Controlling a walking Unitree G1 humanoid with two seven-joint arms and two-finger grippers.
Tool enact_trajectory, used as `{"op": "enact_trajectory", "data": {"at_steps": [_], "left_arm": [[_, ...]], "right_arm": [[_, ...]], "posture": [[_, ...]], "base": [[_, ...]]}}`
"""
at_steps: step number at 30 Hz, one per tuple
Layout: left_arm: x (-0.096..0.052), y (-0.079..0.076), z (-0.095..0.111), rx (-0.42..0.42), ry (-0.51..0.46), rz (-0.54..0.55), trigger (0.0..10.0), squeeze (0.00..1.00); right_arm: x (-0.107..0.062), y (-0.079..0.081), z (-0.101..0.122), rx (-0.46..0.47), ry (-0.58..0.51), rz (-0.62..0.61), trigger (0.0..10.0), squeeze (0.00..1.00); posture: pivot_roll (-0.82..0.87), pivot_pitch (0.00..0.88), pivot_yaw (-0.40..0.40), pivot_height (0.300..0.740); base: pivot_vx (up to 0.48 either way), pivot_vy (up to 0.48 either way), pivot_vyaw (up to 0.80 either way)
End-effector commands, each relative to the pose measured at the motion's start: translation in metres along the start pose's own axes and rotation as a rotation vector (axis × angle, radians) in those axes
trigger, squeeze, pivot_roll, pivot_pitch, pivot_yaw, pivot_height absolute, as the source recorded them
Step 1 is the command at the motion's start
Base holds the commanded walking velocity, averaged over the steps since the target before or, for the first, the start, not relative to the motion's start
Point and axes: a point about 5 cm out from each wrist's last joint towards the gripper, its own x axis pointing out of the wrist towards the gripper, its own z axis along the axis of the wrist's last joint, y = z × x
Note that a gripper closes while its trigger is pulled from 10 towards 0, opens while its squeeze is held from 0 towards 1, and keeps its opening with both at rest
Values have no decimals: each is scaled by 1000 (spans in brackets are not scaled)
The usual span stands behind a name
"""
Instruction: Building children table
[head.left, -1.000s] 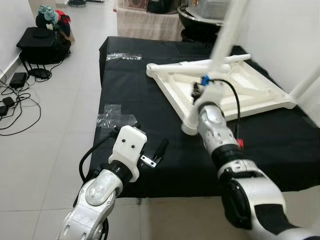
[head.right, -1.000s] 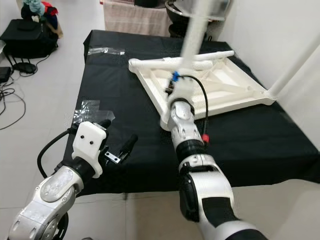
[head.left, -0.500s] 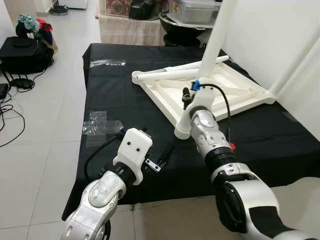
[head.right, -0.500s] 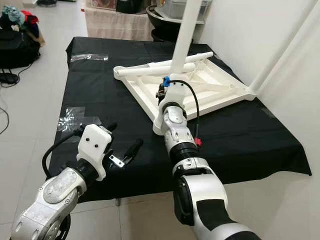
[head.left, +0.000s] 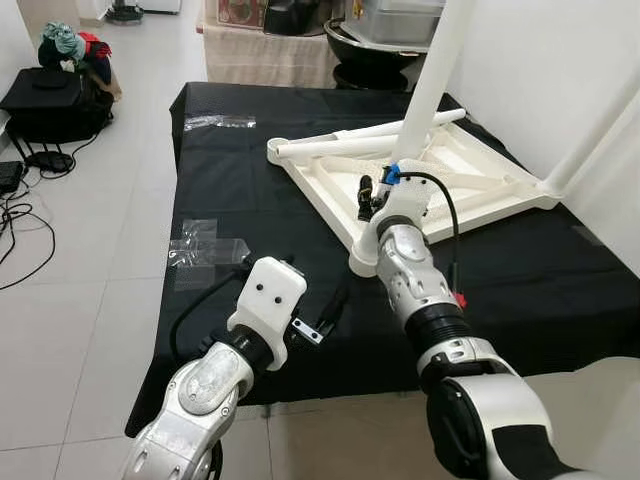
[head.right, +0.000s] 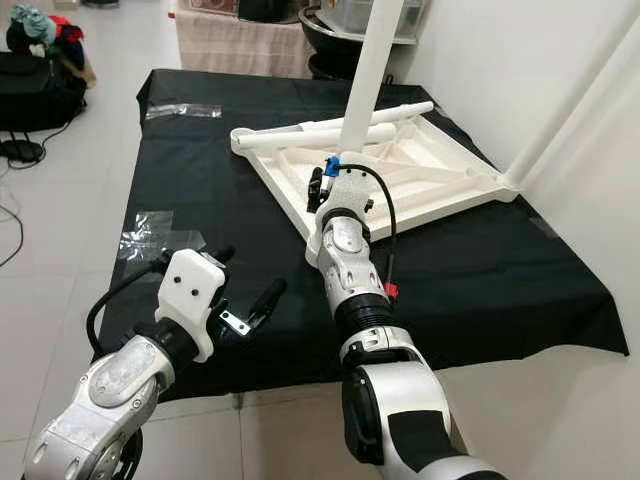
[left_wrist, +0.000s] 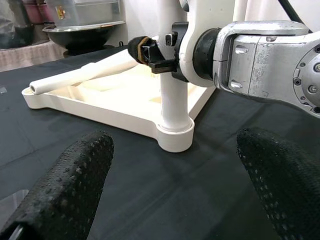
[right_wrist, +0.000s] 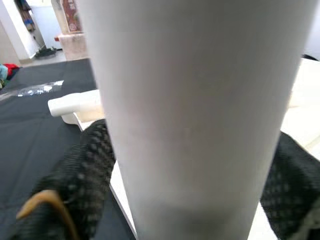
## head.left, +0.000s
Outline clear storage box green lid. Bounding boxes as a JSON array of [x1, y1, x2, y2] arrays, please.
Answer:
[[355, 0, 448, 47]]

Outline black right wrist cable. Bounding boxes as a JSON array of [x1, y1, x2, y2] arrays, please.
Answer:
[[398, 170, 468, 309]]

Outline black bag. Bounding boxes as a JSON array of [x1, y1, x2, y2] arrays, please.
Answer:
[[262, 0, 323, 37]]

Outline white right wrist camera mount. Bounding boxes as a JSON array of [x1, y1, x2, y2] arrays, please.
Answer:
[[375, 160, 434, 253]]

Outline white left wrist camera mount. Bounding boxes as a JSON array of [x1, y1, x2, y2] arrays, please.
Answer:
[[228, 256, 308, 372]]

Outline black power adapter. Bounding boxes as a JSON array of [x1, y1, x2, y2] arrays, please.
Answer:
[[0, 160, 24, 197]]

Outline white plastic children table top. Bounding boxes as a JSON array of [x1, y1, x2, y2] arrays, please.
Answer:
[[268, 108, 563, 278]]

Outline black stand base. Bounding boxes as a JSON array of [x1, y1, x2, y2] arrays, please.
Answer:
[[25, 148, 78, 174]]

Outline black round floor base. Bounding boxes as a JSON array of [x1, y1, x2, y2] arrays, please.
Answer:
[[105, 3, 147, 26]]

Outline black tablecloth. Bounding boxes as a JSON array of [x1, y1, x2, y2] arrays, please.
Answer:
[[125, 82, 640, 439]]

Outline black round bowl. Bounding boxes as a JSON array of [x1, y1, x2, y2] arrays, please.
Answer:
[[325, 18, 433, 93]]

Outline black floor cables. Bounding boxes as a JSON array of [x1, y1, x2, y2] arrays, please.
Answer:
[[0, 190, 58, 293]]

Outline red printed box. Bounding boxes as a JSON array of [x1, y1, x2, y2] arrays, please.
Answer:
[[215, 0, 267, 29]]

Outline black fabric case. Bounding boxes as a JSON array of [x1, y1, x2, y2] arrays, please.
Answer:
[[0, 68, 114, 144]]

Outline beige cloth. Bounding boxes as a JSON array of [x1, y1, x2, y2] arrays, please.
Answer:
[[200, 20, 343, 89]]

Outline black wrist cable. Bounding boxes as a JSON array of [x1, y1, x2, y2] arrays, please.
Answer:
[[168, 260, 253, 363], [398, 170, 468, 309]]

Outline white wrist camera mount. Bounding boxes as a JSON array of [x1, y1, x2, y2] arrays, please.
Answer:
[[375, 160, 434, 253], [228, 256, 308, 372]]

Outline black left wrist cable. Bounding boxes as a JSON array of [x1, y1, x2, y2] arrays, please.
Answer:
[[168, 260, 253, 363]]

